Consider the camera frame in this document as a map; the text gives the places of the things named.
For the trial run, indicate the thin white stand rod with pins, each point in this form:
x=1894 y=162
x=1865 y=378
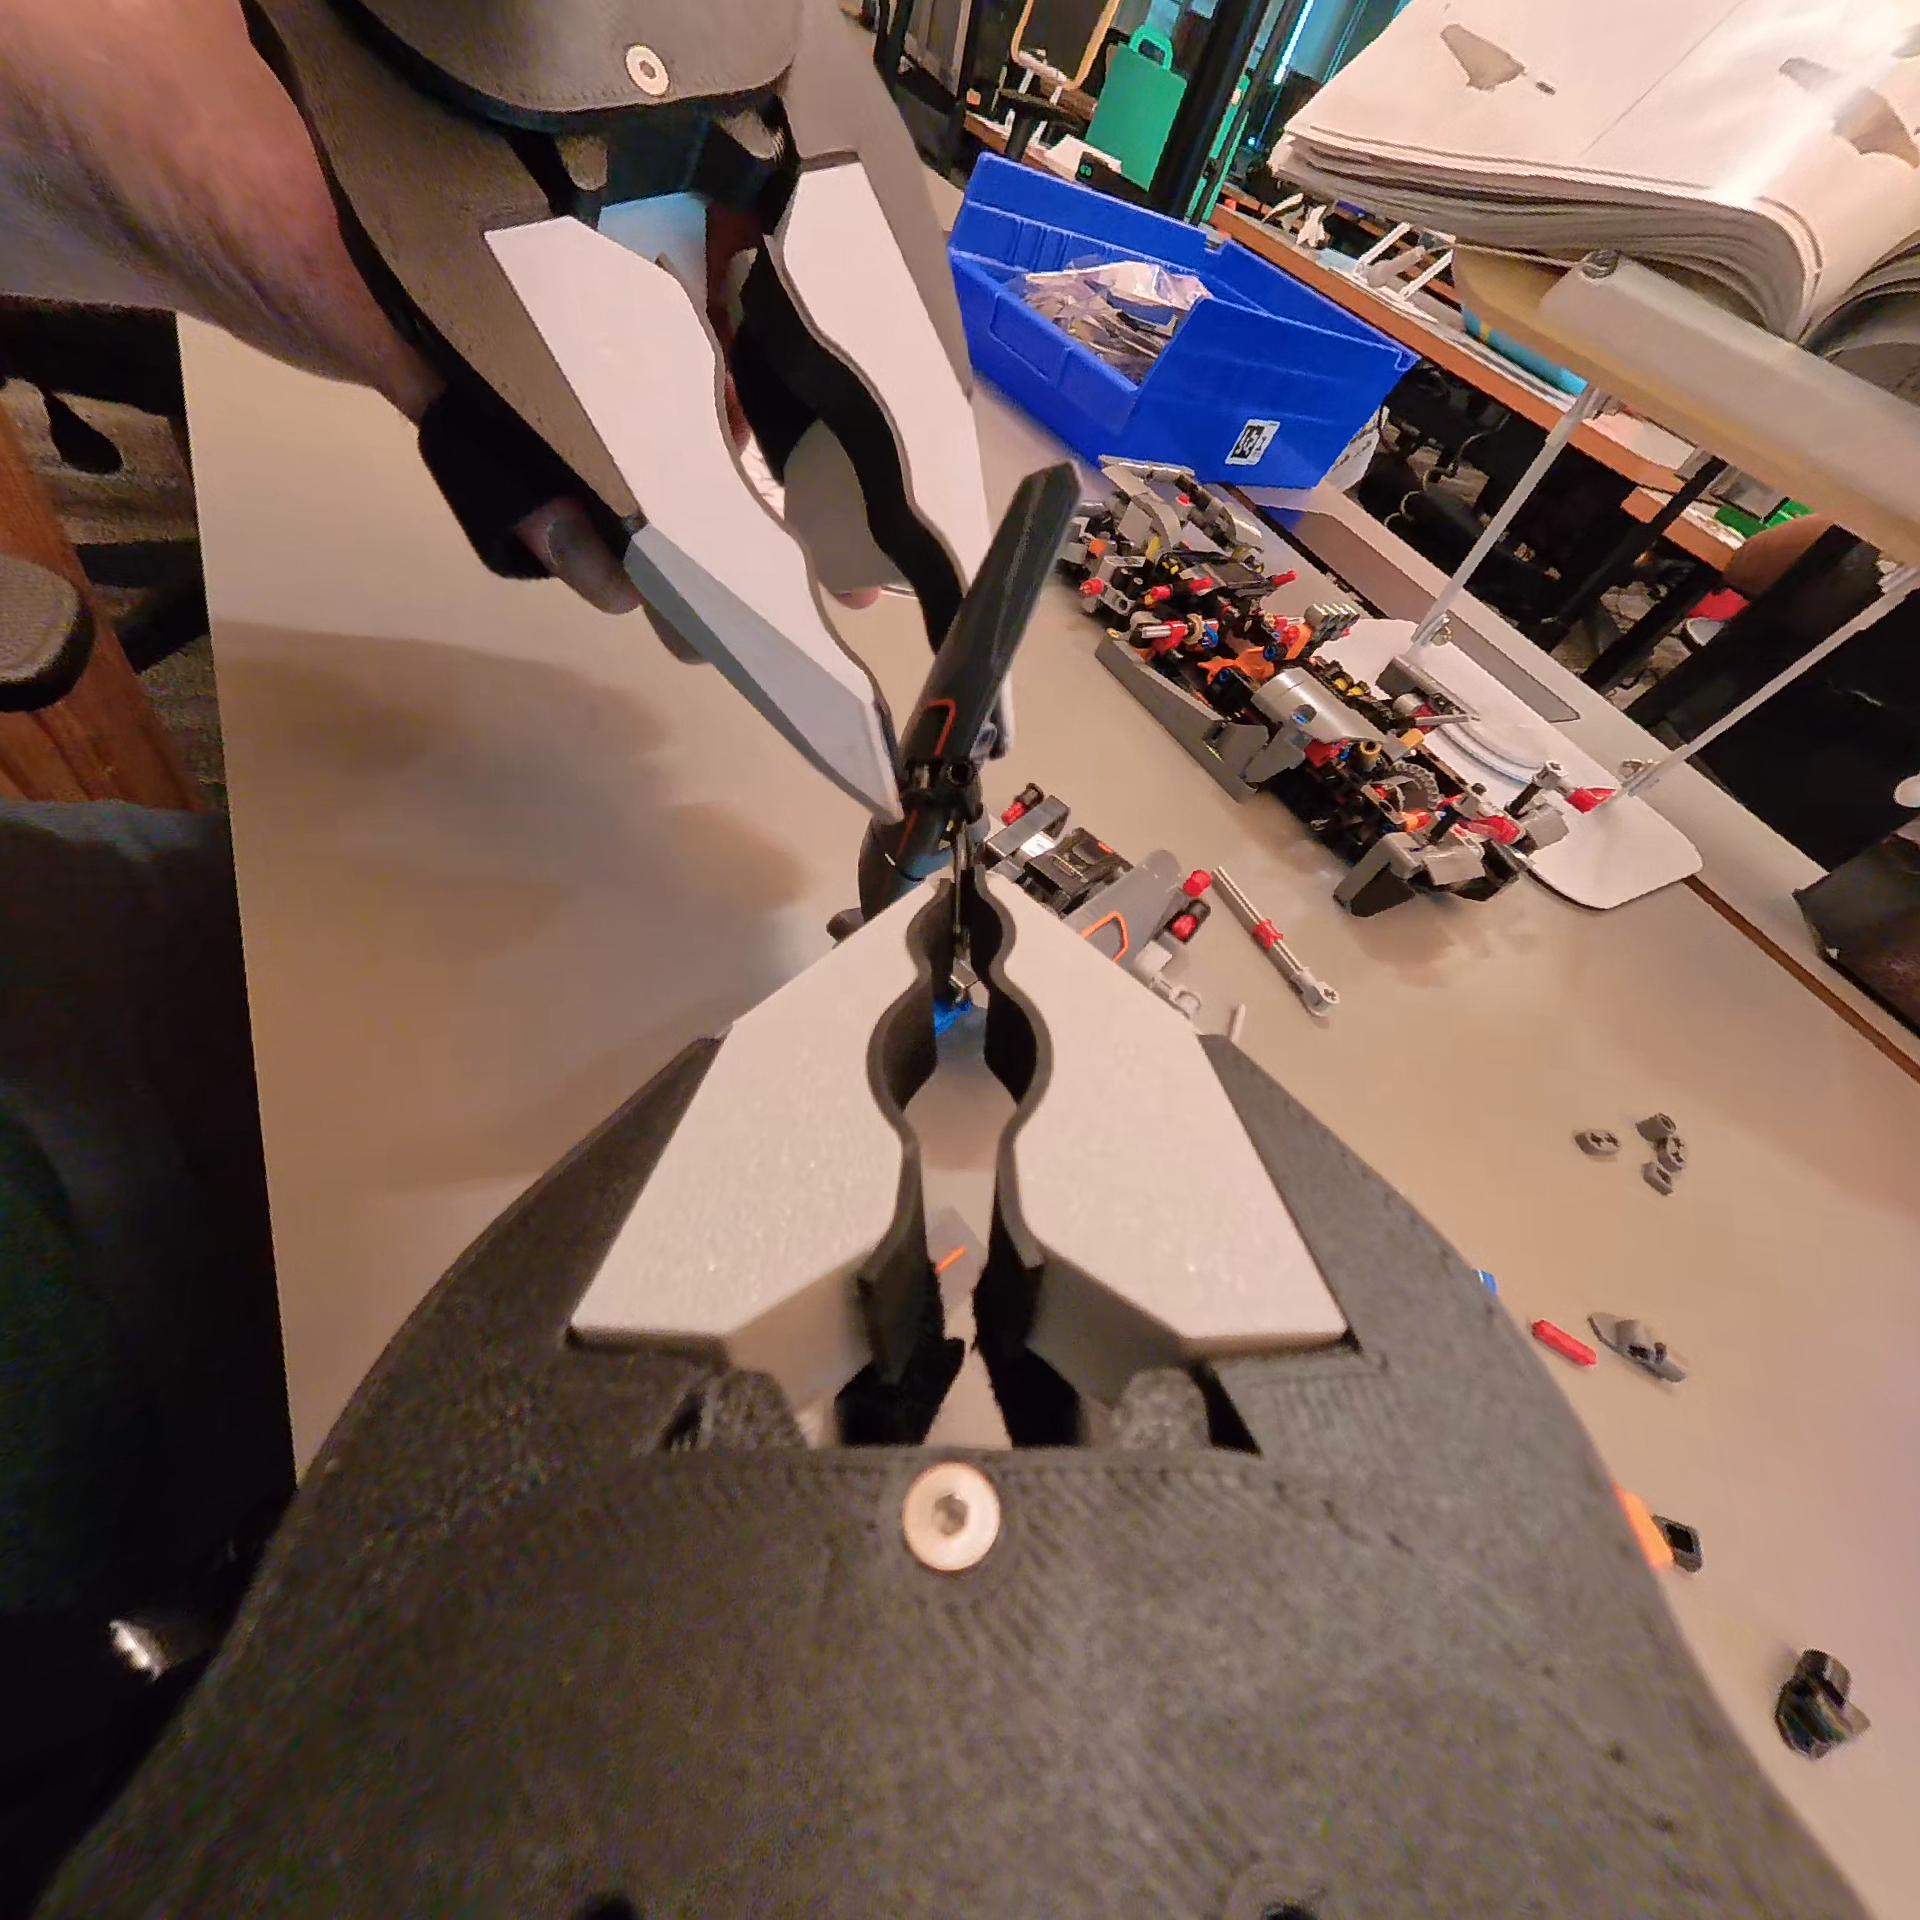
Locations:
x=1508 y=516
x=1772 y=677

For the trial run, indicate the lego car chassis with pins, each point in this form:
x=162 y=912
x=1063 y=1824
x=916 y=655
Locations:
x=1306 y=704

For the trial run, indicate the clear plastic bags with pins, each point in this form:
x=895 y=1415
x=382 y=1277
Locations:
x=1109 y=316

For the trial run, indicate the person's dark blue pants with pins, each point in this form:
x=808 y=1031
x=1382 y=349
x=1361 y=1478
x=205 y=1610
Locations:
x=120 y=1201

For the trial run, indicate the blue plastic bin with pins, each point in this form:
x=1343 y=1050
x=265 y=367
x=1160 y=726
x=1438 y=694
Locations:
x=1277 y=376

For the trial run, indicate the person's left hand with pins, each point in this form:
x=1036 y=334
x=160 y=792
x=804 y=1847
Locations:
x=150 y=149

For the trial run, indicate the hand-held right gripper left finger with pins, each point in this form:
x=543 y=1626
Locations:
x=735 y=1201

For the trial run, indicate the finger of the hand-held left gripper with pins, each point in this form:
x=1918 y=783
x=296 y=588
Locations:
x=630 y=359
x=869 y=300

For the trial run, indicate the small black lego panel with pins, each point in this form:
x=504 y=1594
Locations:
x=990 y=599

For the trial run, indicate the scattered small lego pieces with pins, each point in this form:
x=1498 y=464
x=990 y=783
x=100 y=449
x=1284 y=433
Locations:
x=1564 y=1340

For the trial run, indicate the beige book stand ledge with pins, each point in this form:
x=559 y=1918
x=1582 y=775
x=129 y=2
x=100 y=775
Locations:
x=1724 y=353

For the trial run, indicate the green bag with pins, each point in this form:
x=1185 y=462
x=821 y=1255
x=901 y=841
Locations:
x=1133 y=105

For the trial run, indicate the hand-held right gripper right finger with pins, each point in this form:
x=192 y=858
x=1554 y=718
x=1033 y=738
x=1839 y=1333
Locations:
x=1170 y=1201

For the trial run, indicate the grey lego axle red bushes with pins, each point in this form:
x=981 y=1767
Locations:
x=1277 y=938

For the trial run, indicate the black office chair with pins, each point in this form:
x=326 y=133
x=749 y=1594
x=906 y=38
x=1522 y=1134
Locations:
x=38 y=630

